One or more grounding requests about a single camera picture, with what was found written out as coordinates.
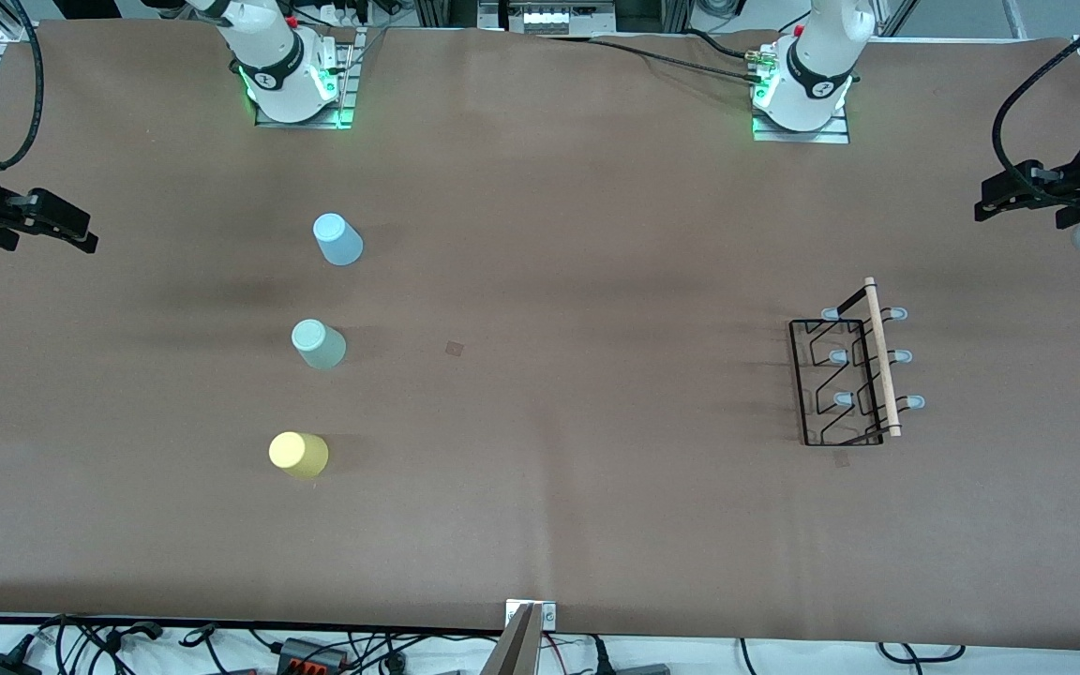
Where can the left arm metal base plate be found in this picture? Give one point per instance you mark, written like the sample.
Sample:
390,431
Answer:
835,136

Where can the black power adapter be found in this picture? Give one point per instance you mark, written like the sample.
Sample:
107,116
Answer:
1,666

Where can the brown table mat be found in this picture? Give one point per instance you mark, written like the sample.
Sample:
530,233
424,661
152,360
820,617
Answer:
540,487

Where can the pale green plastic cup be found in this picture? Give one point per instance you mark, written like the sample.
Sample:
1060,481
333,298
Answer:
319,344

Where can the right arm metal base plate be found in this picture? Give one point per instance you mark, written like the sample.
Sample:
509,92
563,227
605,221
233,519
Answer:
349,84

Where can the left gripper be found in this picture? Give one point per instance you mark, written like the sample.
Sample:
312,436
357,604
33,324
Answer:
1049,193

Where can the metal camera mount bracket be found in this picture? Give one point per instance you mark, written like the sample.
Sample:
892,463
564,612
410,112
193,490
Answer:
549,614

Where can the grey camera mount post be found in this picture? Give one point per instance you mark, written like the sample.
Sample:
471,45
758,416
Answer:
514,652

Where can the yellow plastic cup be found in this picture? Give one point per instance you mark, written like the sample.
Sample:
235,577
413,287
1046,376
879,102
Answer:
298,455

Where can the white power strip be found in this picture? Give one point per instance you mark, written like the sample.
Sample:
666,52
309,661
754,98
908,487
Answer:
559,17

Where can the black orange connector box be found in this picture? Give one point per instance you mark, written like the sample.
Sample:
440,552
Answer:
310,653

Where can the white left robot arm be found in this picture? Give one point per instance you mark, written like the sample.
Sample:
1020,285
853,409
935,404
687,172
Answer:
817,66

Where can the light blue plastic cup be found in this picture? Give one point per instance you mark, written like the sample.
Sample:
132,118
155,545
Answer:
338,240

